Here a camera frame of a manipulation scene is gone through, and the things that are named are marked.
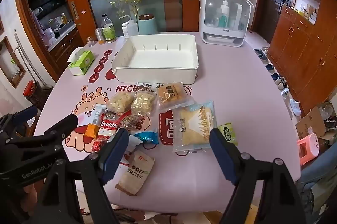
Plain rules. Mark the clear bottle with green label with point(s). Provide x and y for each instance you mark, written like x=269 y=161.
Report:
x=109 y=30

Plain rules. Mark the white bottle with teal label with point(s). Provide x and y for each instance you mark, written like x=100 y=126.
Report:
x=223 y=14

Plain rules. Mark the blue snack packet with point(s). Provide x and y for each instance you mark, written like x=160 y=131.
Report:
x=147 y=135

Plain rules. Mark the white plastic tray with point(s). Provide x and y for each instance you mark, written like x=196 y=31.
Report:
x=158 y=74

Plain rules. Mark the white and orange snack packet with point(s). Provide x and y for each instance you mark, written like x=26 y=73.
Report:
x=94 y=121

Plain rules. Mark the open cardboard box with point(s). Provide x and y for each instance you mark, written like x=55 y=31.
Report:
x=310 y=122

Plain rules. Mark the person's jeans leg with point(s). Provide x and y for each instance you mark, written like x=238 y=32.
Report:
x=318 y=182

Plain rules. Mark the pink plastic stool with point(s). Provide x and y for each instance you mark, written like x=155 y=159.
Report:
x=308 y=146

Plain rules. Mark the small green snack packet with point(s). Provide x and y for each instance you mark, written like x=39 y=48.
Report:
x=228 y=132

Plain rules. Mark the dark nut snack packet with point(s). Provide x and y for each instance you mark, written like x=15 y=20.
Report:
x=131 y=121

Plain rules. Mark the light blue canister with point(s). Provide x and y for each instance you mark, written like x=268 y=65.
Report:
x=148 y=25

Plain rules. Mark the brown paper cracker packet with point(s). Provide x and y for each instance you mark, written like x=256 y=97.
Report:
x=137 y=174

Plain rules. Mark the dark wooden door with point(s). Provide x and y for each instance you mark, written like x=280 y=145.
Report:
x=275 y=3

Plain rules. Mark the large clear bread packet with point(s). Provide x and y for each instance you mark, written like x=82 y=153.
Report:
x=193 y=124

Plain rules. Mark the small glass jar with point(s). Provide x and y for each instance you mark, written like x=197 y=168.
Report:
x=100 y=35

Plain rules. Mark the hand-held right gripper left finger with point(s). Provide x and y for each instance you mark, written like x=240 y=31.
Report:
x=115 y=151

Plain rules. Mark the clear rice cracker packet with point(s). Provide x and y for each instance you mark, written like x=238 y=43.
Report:
x=119 y=103
x=143 y=103

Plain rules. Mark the green tissue box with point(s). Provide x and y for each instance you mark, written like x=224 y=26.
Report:
x=82 y=62

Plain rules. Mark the white squeeze bottle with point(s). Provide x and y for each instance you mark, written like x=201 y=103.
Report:
x=133 y=28

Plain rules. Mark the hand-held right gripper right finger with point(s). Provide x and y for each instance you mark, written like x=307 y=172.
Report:
x=221 y=151

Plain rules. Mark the red bucket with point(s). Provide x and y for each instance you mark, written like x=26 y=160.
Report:
x=29 y=88

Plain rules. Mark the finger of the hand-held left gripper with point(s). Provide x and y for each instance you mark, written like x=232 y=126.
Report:
x=63 y=125
x=25 y=113

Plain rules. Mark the wooden wall cabinet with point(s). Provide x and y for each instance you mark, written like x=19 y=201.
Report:
x=308 y=55

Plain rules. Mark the row of shoes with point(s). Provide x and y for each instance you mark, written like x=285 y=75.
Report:
x=276 y=79

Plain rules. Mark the brown cake packet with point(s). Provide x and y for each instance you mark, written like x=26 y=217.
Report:
x=172 y=95

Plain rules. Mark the small red snack packet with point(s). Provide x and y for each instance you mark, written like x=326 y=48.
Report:
x=98 y=145

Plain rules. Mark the red cookies packet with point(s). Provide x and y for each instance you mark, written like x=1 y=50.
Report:
x=108 y=125

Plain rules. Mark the small white pill bottle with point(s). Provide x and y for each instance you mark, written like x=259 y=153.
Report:
x=125 y=31

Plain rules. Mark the white countertop storage cabinet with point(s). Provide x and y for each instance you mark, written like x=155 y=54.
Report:
x=223 y=34

